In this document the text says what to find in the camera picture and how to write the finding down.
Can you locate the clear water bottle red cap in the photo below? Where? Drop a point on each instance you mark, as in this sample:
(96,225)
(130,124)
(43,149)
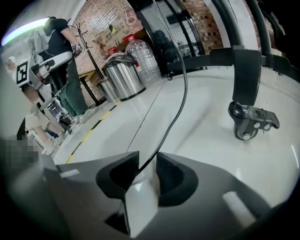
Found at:
(145,61)

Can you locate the printed cardboard box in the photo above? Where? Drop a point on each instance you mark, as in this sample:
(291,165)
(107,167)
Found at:
(122,25)

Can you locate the black rolling television stand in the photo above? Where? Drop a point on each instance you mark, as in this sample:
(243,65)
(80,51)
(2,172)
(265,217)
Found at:
(246,77)

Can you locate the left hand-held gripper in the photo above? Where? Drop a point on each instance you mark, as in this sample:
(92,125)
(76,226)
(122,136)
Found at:
(22,73)

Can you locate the person's shoe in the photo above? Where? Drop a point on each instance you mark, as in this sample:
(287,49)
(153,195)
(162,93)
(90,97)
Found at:
(54,146)

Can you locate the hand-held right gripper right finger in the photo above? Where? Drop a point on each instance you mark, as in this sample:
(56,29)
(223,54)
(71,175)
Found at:
(211,199)

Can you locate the yellow table black base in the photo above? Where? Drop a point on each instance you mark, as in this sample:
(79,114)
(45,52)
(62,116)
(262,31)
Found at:
(87,73)

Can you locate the ceiling light tube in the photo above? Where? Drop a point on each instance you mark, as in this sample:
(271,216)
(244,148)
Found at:
(23,30)

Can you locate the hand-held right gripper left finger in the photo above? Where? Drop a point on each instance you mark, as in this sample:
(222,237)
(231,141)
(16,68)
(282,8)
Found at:
(82,199)

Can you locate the black glass door cabinet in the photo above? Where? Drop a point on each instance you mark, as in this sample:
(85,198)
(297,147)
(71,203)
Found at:
(152,28)

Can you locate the black coat rack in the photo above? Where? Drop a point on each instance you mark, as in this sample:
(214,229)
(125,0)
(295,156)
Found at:
(90,55)

